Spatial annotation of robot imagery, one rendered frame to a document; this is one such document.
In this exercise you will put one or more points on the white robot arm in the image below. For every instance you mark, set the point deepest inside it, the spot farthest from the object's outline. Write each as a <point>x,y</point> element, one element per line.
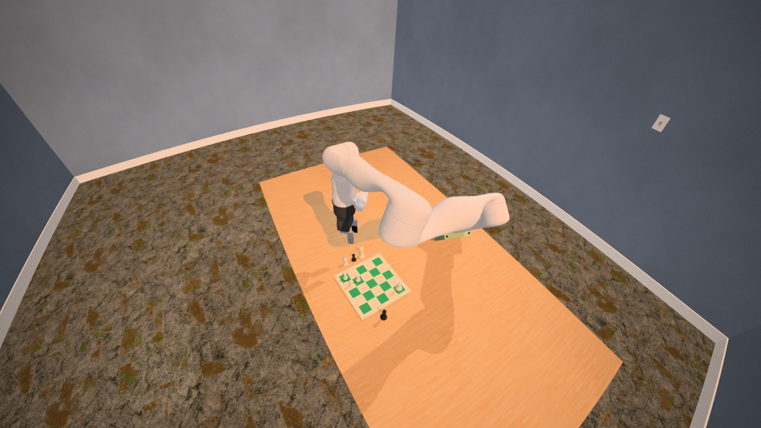
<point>407,213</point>

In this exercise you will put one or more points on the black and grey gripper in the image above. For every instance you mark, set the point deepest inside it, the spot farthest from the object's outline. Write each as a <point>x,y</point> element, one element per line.
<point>345,207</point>

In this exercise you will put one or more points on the green and cream chessboard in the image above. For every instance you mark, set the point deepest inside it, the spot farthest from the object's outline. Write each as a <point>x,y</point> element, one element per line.
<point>376,288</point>

